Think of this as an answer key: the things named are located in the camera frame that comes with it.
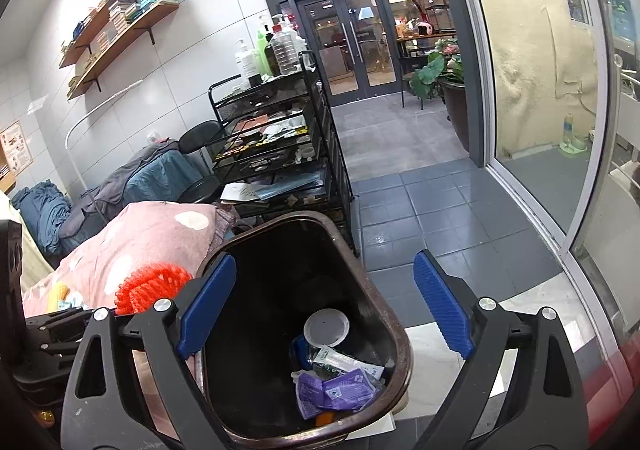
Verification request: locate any wall poster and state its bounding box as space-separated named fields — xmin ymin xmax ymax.
xmin=0 ymin=123 xmax=34 ymax=172

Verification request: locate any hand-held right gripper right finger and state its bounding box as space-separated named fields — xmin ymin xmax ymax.
xmin=413 ymin=250 xmax=591 ymax=450

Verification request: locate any short wooden wall shelf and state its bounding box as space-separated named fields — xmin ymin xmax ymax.
xmin=59 ymin=0 xmax=168 ymax=68

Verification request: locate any grey jacket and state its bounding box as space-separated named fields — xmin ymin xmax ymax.
xmin=60 ymin=140 xmax=181 ymax=238

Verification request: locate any red foam fruit net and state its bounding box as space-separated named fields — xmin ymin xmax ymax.
xmin=115 ymin=264 xmax=193 ymax=315

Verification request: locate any blue packet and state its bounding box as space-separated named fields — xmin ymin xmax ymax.
xmin=292 ymin=335 xmax=314 ymax=372

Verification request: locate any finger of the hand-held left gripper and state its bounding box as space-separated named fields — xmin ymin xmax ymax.
xmin=24 ymin=306 xmax=98 ymax=332
xmin=30 ymin=330 xmax=87 ymax=357

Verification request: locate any pink dotted blanket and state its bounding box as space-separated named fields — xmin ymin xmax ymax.
xmin=22 ymin=203 xmax=241 ymax=438

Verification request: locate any white framed glass partition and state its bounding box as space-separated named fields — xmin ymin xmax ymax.
xmin=442 ymin=0 xmax=640 ymax=281

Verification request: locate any white curved pole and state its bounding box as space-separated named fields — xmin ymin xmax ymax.
xmin=66 ymin=80 xmax=146 ymax=198

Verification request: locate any white round lid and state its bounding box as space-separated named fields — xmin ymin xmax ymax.
xmin=303 ymin=309 xmax=350 ymax=347

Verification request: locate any potted green plant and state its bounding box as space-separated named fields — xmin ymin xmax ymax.
xmin=410 ymin=38 xmax=471 ymax=153

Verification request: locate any dark trash bin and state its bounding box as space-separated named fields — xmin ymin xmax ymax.
xmin=194 ymin=211 xmax=413 ymax=450

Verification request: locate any dark oil bottle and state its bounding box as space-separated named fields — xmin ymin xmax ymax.
xmin=264 ymin=25 xmax=282 ymax=76

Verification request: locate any pet water dispenser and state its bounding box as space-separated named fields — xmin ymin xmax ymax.
xmin=559 ymin=113 xmax=589 ymax=157

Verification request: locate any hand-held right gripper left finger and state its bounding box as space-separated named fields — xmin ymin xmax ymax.
xmin=62 ymin=254 xmax=237 ymax=450

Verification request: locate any purple plastic bag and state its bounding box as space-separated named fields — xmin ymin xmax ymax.
xmin=291 ymin=367 xmax=386 ymax=421

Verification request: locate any white pump bottle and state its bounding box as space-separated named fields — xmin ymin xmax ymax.
xmin=235 ymin=38 xmax=261 ymax=88

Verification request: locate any blue cloth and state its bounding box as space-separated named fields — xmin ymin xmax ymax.
xmin=122 ymin=150 xmax=203 ymax=205

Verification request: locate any blue poster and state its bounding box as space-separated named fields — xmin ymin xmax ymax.
xmin=607 ymin=0 xmax=639 ymax=39

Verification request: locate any black chair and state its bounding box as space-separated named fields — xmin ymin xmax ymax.
xmin=177 ymin=120 xmax=236 ymax=206

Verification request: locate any glass double door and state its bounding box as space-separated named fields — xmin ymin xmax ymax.
xmin=295 ymin=0 xmax=401 ymax=101

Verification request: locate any blue clothes pile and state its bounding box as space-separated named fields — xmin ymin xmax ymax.
xmin=11 ymin=180 xmax=71 ymax=256

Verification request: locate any clear bottle brown liquid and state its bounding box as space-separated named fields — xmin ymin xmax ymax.
xmin=272 ymin=15 xmax=306 ymax=76

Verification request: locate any black metal rack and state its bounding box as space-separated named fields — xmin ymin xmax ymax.
xmin=207 ymin=50 xmax=361 ymax=258

